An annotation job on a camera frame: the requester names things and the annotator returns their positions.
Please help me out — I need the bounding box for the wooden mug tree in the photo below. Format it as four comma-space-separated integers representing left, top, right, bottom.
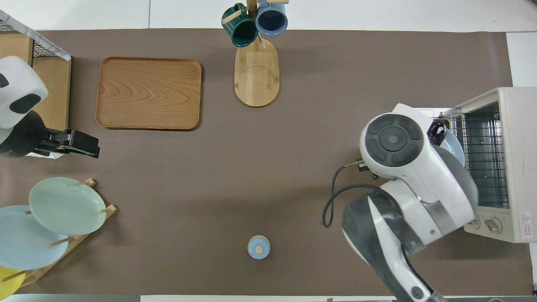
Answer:
222, 0, 290, 107

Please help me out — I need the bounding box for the yellow plate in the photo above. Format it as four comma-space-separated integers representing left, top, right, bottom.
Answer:
0, 266, 26, 299

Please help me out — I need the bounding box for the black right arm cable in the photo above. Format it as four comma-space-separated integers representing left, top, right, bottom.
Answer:
322, 161, 391, 229

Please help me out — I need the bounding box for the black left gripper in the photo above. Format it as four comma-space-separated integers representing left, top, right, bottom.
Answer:
42, 129, 100, 159

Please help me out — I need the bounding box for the wooden stepped shelf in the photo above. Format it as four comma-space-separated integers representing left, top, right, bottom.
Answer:
0, 31, 72, 131

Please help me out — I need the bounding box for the brown table mat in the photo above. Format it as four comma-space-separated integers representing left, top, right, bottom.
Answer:
0, 29, 533, 296

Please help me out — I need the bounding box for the white toaster oven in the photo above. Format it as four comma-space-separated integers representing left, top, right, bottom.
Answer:
420, 87, 537, 244

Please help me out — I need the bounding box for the wooden plate rack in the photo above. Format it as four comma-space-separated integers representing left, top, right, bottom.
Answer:
13, 178, 117, 288

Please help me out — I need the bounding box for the marbled white panel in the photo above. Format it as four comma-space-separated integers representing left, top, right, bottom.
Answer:
0, 9, 72, 62

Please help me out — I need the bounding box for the pale green plate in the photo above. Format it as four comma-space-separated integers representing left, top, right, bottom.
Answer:
29, 177, 106, 236

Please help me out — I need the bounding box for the small blue call bell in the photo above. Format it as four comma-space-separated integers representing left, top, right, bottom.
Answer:
248, 235, 271, 260

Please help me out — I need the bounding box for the blue ceramic mug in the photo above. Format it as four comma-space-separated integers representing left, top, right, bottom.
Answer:
255, 0, 288, 37

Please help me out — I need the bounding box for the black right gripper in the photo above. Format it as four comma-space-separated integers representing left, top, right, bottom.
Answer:
428, 122, 447, 146

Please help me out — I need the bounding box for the dark green ceramic mug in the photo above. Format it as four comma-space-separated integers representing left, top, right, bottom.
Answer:
222, 3, 259, 47

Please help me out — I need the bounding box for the black wire basket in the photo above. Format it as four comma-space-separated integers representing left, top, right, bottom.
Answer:
0, 19, 47, 58

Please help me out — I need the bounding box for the light blue racked plate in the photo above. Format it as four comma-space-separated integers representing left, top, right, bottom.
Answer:
0, 205, 69, 270

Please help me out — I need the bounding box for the wooden serving tray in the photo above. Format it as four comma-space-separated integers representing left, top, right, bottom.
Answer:
96, 57, 202, 130

